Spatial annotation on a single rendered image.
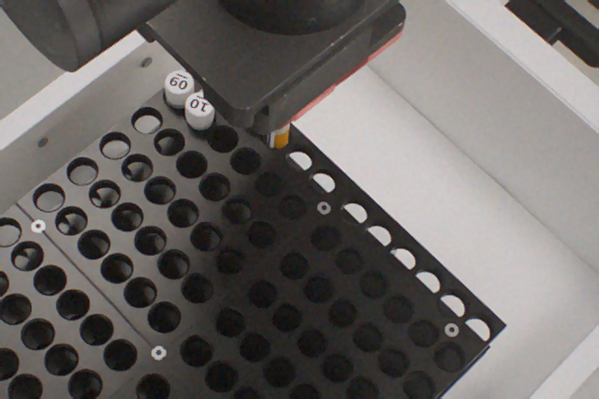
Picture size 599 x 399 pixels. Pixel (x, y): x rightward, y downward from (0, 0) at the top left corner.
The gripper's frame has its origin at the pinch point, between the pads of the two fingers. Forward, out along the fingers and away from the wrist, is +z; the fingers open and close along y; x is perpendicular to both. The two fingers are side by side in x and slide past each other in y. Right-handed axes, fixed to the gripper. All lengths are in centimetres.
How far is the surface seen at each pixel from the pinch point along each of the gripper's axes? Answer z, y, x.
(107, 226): 3.0, -8.2, 1.5
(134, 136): 3.0, -4.7, 4.0
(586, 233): 8.1, 9.1, -11.5
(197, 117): 2.0, -2.4, 2.5
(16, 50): 92, 16, 66
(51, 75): 92, 17, 59
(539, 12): 2.6, 12.9, -3.4
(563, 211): 7.9, 9.1, -10.1
